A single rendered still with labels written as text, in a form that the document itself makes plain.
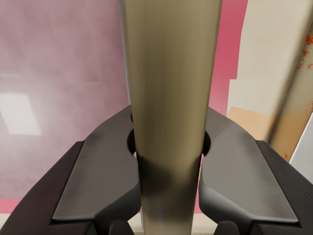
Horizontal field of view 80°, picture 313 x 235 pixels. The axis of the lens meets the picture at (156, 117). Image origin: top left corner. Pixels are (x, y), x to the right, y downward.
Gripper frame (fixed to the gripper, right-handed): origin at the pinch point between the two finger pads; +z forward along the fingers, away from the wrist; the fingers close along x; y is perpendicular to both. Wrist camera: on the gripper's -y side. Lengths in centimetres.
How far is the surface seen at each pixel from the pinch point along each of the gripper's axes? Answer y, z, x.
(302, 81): -0.3, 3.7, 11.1
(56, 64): -1.7, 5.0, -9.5
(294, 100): 1.5, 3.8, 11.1
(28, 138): 6.4, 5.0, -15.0
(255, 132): 5.8, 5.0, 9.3
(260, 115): 3.7, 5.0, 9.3
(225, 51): -2.5, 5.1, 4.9
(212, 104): 2.4, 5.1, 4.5
